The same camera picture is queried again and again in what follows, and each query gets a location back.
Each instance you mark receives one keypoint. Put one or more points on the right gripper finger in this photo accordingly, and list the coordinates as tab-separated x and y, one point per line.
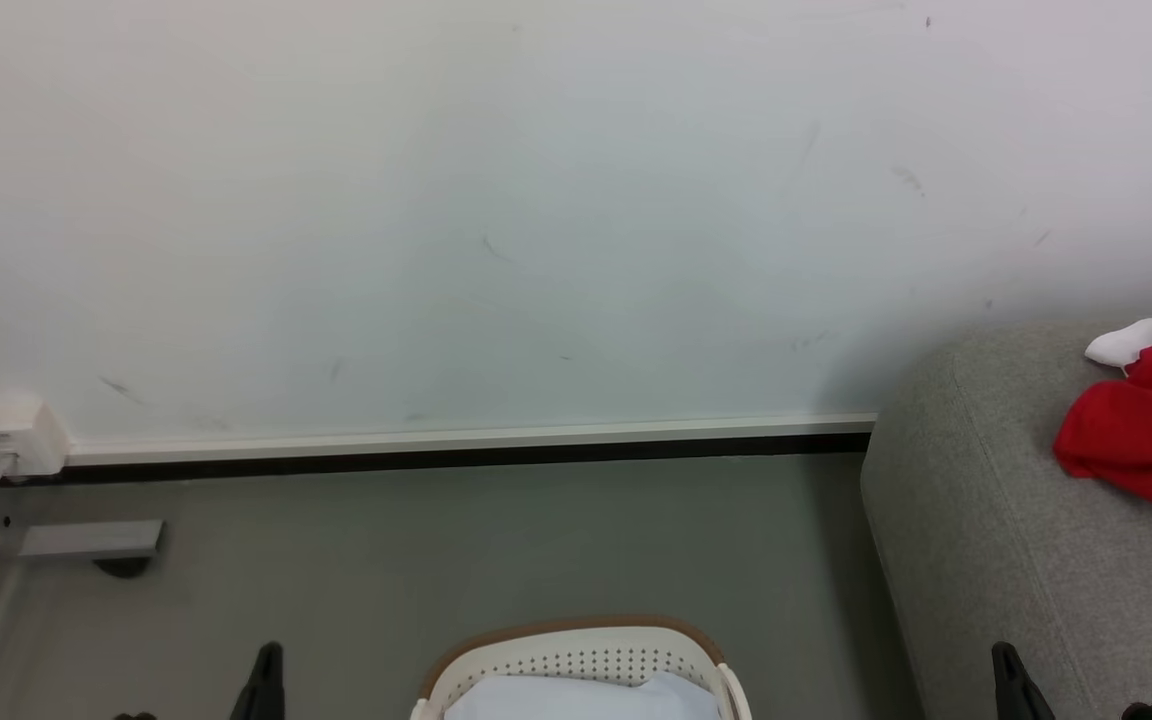
1016	690

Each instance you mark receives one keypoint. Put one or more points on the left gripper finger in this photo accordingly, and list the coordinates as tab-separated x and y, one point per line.
266	685

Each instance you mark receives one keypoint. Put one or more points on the red and white garment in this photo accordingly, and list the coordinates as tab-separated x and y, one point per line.
1151	430

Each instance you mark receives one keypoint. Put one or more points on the white perforated laundry basket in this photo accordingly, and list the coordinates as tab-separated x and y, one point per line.
576	655

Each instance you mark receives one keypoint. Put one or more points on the grey fabric sofa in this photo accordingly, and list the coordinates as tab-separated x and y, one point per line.
1026	560

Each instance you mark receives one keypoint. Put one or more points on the black round levelling foot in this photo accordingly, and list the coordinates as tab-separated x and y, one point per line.
123	567

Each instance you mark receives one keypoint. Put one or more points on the grey metal foot bar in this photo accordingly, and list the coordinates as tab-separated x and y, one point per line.
86	538

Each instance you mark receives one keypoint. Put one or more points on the black skirting strip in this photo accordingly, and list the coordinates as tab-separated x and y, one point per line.
466	455

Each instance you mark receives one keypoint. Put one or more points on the pale blue-white garment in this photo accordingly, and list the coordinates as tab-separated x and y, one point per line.
576	698

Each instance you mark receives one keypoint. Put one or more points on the white skirting strip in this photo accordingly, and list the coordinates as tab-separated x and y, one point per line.
466	436

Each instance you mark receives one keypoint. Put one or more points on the white wall socket box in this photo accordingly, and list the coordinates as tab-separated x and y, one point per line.
11	430

